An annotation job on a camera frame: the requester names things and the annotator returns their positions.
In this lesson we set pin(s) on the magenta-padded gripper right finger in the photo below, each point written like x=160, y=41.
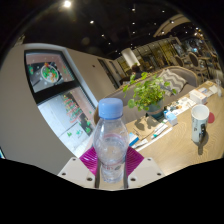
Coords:
x=146, y=170

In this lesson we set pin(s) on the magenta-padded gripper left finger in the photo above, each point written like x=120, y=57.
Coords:
x=75, y=170

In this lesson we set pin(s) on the clear blue-capped water bottle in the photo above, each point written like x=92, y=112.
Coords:
x=110, y=140

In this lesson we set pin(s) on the blue and white box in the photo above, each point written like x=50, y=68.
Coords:
x=133, y=140

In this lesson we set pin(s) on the white marker pen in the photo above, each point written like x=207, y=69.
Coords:
x=161, y=130

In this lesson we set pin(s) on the brown printed card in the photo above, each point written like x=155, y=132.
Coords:
x=146, y=126

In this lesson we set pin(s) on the small light blue box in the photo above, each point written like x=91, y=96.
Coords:
x=171, y=118

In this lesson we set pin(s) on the printed brochure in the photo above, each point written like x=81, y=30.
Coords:
x=183, y=105

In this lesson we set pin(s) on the green potted plant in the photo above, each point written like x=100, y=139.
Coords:
x=148, y=91

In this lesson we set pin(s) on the dark-framed window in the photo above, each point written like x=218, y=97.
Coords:
x=56, y=90

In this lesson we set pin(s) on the white upright booklet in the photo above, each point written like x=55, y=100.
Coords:
x=197, y=96

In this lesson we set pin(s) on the grey zigzag cushion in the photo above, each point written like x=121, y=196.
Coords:
x=173, y=81

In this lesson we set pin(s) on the person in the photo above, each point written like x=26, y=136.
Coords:
x=136, y=72

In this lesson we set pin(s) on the grey curved sofa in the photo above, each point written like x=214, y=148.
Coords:
x=190, y=75

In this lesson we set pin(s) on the clear plastic cup with straw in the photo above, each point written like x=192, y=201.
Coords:
x=218, y=87

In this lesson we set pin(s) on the group of dining chairs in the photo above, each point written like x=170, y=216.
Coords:
x=193, y=60

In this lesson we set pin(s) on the group of ceiling lights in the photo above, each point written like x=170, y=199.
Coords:
x=67, y=4

